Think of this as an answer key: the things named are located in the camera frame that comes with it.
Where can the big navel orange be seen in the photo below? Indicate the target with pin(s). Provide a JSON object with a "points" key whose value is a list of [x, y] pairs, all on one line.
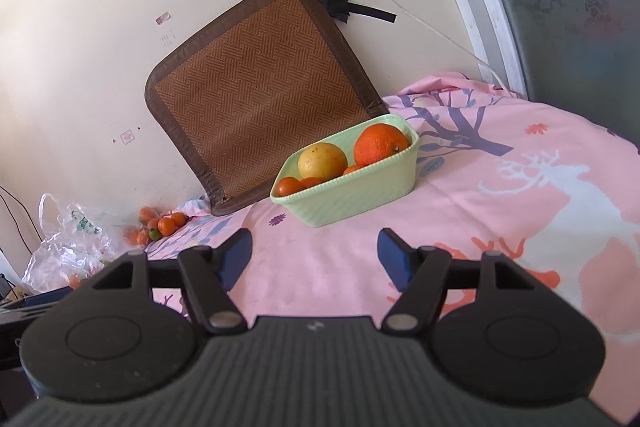
{"points": [[380, 144]]}

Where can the brown woven seat mat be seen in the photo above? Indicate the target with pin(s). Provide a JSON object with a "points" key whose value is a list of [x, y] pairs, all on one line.
{"points": [[260, 97]]}

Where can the yellow grapefruit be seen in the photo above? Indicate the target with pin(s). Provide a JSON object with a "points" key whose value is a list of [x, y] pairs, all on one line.
{"points": [[322, 161]]}

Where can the light green plastic basket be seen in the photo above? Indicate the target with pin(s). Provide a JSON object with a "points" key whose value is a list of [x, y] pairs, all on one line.
{"points": [[360, 199]]}

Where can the small orange mandarin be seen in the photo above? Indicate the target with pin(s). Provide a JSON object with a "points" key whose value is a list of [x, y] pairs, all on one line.
{"points": [[288, 187], [311, 182]]}

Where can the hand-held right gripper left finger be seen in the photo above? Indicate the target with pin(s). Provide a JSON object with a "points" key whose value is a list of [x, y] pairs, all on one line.
{"points": [[235, 257]]}

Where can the clear plastic bag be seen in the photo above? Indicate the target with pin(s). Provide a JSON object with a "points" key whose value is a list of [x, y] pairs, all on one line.
{"points": [[65, 247]]}

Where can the pink printed blanket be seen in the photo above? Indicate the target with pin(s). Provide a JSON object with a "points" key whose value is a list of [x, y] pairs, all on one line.
{"points": [[325, 257]]}

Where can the pink wall sticker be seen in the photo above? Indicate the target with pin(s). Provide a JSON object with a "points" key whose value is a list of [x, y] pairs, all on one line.
{"points": [[162, 18]]}

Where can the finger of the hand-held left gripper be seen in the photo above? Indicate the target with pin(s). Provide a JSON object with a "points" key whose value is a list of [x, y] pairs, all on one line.
{"points": [[40, 299]]}

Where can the small green kumquat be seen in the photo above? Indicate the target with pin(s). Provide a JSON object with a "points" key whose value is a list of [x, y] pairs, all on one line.
{"points": [[154, 234]]}

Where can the square outlined wall sticker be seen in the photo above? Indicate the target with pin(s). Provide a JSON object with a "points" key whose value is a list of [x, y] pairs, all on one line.
{"points": [[128, 136]]}

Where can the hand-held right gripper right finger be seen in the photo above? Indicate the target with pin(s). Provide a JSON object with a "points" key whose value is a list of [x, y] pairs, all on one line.
{"points": [[395, 257]]}

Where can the frosted glass window door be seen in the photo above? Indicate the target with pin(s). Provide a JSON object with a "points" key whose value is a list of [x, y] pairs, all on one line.
{"points": [[550, 32]]}

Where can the medium orange mandarin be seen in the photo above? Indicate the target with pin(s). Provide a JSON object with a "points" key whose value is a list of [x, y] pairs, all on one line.
{"points": [[351, 169]]}

